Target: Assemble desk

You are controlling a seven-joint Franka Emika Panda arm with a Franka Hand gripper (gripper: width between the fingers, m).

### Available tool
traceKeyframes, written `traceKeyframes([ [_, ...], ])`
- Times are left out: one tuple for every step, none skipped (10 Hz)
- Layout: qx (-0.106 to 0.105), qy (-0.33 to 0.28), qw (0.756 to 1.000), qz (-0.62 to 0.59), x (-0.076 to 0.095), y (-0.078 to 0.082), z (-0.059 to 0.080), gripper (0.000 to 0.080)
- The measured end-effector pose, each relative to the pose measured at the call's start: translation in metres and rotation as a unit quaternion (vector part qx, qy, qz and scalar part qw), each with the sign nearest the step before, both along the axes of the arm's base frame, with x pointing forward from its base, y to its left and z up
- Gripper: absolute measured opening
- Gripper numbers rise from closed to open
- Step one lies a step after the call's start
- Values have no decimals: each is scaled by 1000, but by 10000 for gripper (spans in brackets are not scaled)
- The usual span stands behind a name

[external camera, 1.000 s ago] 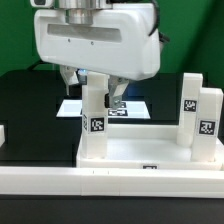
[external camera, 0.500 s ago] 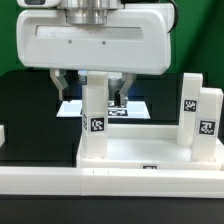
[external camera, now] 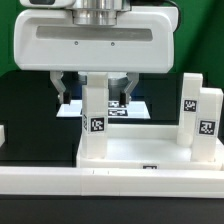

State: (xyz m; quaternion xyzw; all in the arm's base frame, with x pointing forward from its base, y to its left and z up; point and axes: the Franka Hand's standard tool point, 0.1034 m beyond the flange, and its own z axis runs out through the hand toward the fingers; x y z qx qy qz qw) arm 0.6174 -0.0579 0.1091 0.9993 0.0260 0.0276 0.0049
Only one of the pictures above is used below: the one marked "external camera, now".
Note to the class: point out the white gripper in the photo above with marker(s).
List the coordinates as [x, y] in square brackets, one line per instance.
[141, 40]

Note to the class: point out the white block left edge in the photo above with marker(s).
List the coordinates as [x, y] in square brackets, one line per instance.
[2, 135]

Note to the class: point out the white desk top tray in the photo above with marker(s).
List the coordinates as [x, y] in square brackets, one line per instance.
[148, 147]

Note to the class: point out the white marker sheet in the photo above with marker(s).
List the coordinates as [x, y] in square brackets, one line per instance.
[134, 110]

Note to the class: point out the white L-shaped fence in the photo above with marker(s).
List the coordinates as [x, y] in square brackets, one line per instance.
[111, 182]

